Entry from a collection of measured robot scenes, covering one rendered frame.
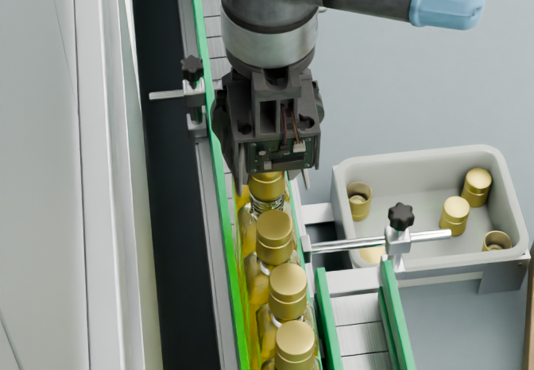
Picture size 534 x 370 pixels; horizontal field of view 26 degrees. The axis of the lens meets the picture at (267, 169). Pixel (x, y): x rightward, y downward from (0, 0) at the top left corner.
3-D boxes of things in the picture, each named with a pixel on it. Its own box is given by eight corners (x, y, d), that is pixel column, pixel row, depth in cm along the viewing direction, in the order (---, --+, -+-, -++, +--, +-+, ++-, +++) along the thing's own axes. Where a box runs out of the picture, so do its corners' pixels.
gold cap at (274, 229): (253, 236, 110) (253, 210, 106) (290, 231, 110) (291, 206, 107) (257, 267, 108) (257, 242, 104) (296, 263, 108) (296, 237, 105)
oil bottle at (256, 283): (245, 343, 130) (241, 241, 112) (294, 337, 130) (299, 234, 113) (251, 389, 126) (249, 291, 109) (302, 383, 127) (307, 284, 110)
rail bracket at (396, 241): (298, 270, 135) (300, 210, 125) (439, 255, 136) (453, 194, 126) (301, 293, 133) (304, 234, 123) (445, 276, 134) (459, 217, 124)
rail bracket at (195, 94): (153, 124, 148) (144, 55, 138) (206, 118, 149) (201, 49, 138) (155, 148, 146) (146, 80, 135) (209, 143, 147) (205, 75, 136)
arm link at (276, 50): (214, -33, 89) (320, -42, 89) (217, 9, 92) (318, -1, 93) (225, 39, 84) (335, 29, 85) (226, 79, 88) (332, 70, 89)
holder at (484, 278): (289, 203, 156) (290, 170, 150) (488, 182, 159) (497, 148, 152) (308, 314, 147) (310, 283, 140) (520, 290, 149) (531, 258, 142)
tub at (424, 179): (327, 196, 157) (330, 158, 150) (489, 179, 158) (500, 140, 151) (350, 308, 147) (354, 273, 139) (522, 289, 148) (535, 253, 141)
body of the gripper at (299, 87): (231, 183, 97) (228, 90, 87) (222, 103, 102) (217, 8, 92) (322, 174, 97) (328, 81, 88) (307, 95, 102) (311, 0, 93)
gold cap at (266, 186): (246, 172, 111) (245, 145, 108) (283, 169, 112) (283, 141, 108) (250, 202, 109) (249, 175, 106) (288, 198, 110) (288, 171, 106)
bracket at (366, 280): (311, 298, 141) (313, 267, 135) (388, 289, 141) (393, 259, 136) (315, 323, 138) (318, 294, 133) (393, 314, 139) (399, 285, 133)
